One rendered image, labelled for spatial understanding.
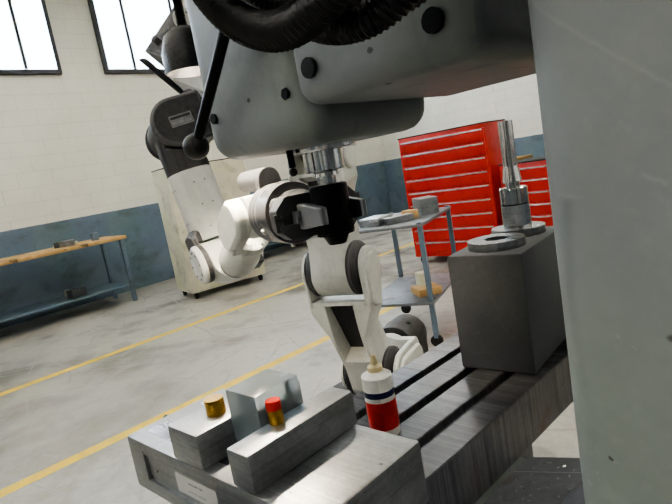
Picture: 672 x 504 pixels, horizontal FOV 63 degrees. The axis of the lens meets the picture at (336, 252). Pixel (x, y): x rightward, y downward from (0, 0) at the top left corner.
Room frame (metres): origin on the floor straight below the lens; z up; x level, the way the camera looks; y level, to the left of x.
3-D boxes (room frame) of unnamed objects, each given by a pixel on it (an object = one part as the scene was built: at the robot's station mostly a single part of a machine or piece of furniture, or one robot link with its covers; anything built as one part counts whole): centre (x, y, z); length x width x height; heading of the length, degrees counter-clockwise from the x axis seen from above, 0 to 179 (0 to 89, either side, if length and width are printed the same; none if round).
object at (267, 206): (0.75, 0.04, 1.23); 0.13 x 0.12 x 0.10; 118
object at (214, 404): (0.58, 0.16, 1.05); 0.02 x 0.02 x 0.02
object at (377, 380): (0.68, -0.02, 0.98); 0.04 x 0.04 x 0.11
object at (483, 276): (0.89, -0.29, 1.03); 0.22 x 0.12 x 0.20; 141
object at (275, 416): (0.53, 0.09, 1.05); 0.02 x 0.02 x 0.03
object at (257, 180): (0.85, 0.09, 1.24); 0.11 x 0.11 x 0.11; 28
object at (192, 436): (0.60, 0.14, 1.02); 0.15 x 0.06 x 0.04; 136
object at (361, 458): (0.59, 0.13, 0.98); 0.35 x 0.15 x 0.11; 46
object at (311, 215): (0.65, 0.02, 1.23); 0.06 x 0.02 x 0.03; 28
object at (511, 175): (0.93, -0.32, 1.25); 0.03 x 0.03 x 0.11
